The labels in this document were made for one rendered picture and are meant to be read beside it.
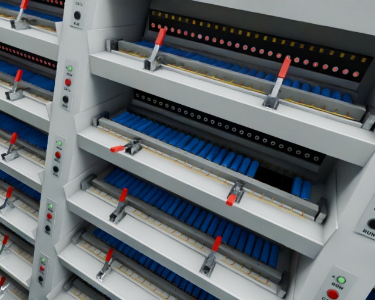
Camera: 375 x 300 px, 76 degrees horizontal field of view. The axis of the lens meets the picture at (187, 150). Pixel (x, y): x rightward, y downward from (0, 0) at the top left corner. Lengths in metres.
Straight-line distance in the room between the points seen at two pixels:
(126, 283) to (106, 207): 0.23
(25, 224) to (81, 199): 0.29
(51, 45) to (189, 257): 0.63
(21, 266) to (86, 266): 0.34
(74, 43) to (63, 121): 0.19
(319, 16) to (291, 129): 0.19
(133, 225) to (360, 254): 0.49
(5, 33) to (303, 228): 0.89
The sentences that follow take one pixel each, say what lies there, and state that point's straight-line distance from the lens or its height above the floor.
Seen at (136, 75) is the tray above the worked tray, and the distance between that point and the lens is 0.57.
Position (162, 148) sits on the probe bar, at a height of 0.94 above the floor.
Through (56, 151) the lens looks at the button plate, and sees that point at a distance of 0.74.
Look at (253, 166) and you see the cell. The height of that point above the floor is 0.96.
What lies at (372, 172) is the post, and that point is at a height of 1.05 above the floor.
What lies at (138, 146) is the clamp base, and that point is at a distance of 0.60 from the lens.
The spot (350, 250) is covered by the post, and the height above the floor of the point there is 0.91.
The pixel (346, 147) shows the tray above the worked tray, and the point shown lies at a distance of 0.49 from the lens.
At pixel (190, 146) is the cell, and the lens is 0.60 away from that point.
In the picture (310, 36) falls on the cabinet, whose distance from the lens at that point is 0.68.
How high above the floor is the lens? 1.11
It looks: 16 degrees down
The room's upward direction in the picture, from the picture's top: 17 degrees clockwise
